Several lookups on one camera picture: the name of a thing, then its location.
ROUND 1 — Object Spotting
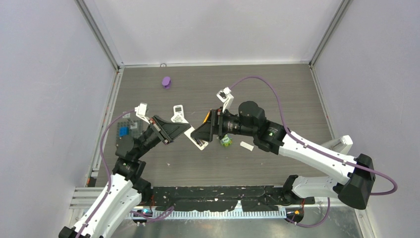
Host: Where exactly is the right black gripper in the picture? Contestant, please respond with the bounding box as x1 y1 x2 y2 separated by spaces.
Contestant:
191 107 256 143

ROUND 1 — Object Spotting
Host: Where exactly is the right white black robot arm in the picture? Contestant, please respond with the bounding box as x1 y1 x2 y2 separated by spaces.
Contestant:
191 101 375 210

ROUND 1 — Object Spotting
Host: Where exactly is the purple plastic cap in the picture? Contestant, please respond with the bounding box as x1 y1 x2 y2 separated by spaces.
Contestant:
161 76 171 89

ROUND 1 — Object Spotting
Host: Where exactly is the grey lego baseplate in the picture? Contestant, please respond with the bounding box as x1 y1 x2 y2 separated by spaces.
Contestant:
115 119 143 145

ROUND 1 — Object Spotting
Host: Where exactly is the yellow triangular toy block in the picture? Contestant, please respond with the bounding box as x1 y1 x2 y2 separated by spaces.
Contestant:
203 110 212 123

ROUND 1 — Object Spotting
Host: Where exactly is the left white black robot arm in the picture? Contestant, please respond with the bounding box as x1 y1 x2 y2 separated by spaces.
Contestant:
58 116 191 238

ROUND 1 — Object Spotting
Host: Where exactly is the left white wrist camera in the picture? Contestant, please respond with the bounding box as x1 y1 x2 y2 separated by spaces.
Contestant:
134 103 150 124

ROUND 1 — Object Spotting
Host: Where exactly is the white remote control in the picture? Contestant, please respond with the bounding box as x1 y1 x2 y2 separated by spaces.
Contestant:
173 105 184 118
170 113 210 151

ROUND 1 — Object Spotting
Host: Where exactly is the blue lego brick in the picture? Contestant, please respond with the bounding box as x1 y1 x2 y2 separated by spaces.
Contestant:
118 126 130 137

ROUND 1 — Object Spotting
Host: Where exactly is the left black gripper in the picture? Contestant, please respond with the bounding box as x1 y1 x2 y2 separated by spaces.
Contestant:
135 115 190 159

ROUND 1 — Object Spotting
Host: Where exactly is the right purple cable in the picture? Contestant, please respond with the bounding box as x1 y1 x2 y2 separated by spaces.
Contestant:
229 76 398 196

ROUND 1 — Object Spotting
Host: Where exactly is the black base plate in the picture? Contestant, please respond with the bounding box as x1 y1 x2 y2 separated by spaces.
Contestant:
138 185 315 212

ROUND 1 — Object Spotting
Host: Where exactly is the green monster toy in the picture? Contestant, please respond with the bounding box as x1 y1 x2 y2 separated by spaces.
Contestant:
220 135 232 147

